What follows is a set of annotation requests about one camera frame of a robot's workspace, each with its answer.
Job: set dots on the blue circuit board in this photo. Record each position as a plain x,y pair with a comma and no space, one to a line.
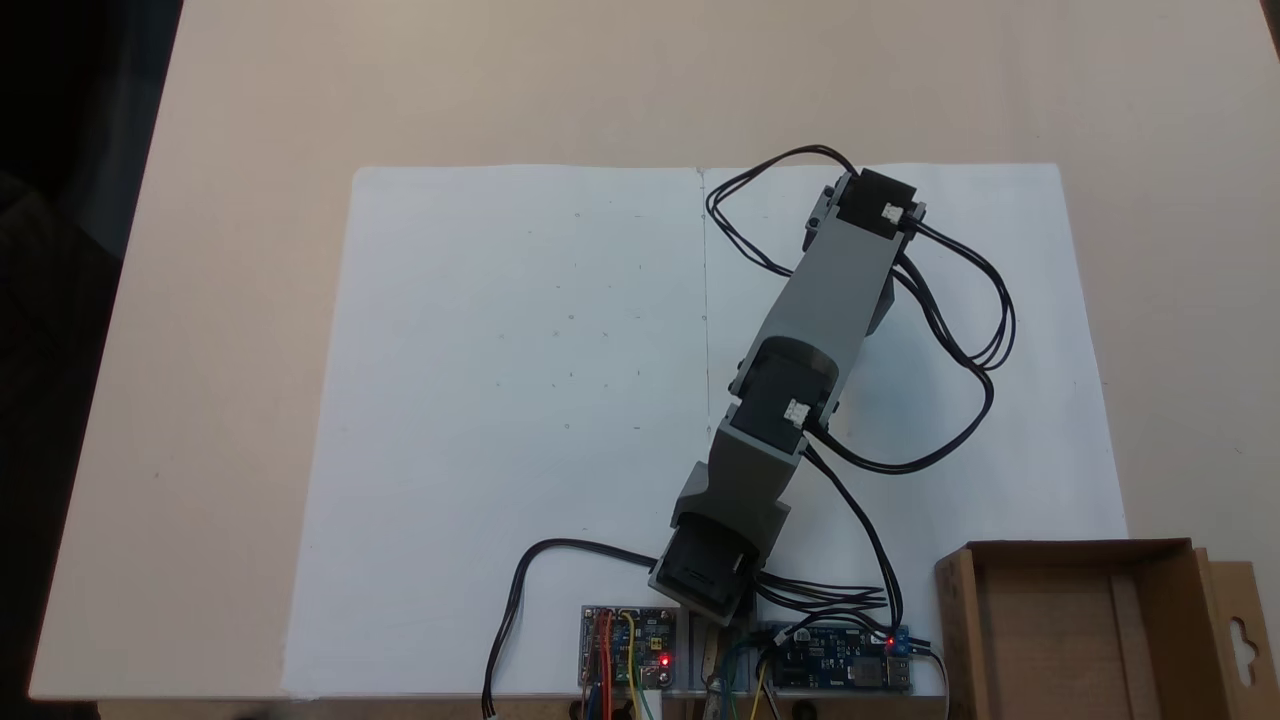
840,660

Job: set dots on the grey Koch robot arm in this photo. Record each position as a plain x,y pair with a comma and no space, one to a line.
830,280

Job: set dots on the brown cardboard box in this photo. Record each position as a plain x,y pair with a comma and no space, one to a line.
1080,630

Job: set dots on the large white paper sheet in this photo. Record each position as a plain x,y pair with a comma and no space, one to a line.
480,400

